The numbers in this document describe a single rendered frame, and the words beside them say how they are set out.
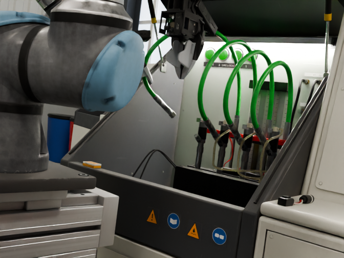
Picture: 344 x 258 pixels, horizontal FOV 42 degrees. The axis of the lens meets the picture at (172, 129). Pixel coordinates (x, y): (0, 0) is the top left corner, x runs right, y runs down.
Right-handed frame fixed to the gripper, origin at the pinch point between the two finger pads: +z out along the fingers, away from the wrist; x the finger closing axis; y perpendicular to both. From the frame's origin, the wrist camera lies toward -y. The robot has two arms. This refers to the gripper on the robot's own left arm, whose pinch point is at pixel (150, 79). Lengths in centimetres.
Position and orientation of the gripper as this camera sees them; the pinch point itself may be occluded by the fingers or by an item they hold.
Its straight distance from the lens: 138.0
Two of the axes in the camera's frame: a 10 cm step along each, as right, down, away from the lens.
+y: -7.3, 6.0, -3.2
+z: 6.1, 7.9, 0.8
